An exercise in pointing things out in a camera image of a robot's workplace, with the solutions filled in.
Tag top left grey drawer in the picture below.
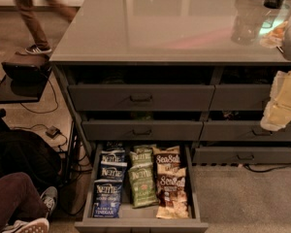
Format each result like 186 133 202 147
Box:
68 84 214 112

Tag grey drawer cabinet counter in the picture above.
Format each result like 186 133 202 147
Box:
49 0 291 233

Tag green jalapeno chip bag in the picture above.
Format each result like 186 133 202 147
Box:
129 145 155 166
128 164 157 208

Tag front blue Kettle chip bag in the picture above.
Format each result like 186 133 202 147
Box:
92 180 122 218

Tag middle left grey drawer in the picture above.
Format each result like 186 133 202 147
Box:
81 119 203 141

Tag white soled sneaker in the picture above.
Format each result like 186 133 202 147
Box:
0 217 49 233

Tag brown sea salt bag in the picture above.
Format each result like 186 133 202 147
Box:
153 146 180 173
155 167 190 220

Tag grey drawer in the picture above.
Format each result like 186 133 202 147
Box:
201 120 291 142
68 84 214 112
81 119 203 141
210 84 271 111
192 147 291 164

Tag grey vans sneaker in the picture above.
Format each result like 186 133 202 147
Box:
41 186 58 217

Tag walking person brown trousers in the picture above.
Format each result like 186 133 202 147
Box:
14 0 77 55

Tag black power adapter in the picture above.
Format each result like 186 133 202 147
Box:
46 126 60 139

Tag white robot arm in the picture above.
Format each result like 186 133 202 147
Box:
260 17 291 131

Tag rear brown sea salt bag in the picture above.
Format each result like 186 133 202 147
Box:
153 146 180 173

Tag bottom right grey drawer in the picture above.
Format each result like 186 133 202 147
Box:
192 147 291 164

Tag black device on side table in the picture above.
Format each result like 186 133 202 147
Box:
2 51 50 83

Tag top right grey drawer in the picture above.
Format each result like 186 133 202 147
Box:
210 84 271 111

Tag rear blue Kettle chip bag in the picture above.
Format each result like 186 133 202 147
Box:
101 150 125 163

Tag front brown sea salt bag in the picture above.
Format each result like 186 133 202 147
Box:
155 167 190 220

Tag black floor cable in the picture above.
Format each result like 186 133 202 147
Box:
18 75 60 115

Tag seated person maroon leg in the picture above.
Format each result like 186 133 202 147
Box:
0 172 48 232

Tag black backpack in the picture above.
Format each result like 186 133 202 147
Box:
0 130 63 189

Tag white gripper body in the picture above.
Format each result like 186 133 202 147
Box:
260 70 291 131

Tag open bottom left drawer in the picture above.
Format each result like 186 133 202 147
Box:
75 143 209 233

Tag dark glass side table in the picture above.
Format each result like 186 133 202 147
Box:
0 76 48 104

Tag middle right grey drawer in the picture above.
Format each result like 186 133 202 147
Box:
201 120 291 142

